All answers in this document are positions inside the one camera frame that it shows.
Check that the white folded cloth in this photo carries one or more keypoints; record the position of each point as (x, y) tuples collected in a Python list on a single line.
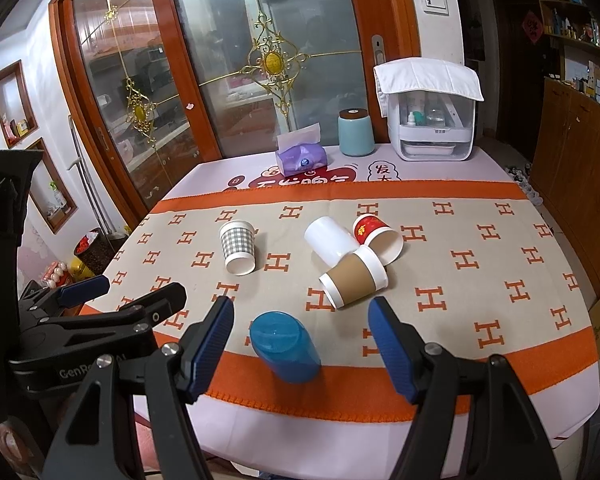
[(424, 74)]

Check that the brown wooden cabinet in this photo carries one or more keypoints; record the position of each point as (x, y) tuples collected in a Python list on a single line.
[(566, 164)]

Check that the grey checked paper cup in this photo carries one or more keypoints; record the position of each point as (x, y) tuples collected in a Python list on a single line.
[(238, 247)]

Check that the orange H-pattern blanket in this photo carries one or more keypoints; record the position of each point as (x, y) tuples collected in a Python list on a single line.
[(472, 265)]

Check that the white wall switch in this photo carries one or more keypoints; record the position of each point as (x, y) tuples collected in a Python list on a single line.
[(440, 7)]

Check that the brown sleeved paper cup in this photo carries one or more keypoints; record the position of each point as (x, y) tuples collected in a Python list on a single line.
[(357, 276)]

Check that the red paper cup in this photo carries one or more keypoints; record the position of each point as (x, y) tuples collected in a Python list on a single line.
[(370, 231)]

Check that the purple tissue pack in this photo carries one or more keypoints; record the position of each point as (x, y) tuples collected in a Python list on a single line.
[(300, 150)]

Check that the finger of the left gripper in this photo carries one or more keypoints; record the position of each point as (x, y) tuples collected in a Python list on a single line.
[(38, 302), (131, 327)]

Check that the teal cylindrical canister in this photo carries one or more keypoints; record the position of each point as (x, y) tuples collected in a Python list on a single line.
[(355, 132)]

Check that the white desktop storage box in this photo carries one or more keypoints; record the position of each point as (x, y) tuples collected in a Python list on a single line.
[(426, 126)]

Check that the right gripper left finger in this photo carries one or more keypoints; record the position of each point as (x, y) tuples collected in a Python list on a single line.
[(97, 438)]

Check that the blue translucent plastic cup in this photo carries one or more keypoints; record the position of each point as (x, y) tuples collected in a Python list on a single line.
[(285, 346)]

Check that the wooden glass sliding door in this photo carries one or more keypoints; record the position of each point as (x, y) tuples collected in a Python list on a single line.
[(157, 87)]

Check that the plain white cup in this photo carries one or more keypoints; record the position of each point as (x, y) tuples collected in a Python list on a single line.
[(329, 241)]

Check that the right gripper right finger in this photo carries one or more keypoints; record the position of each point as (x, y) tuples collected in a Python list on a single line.
[(505, 438)]

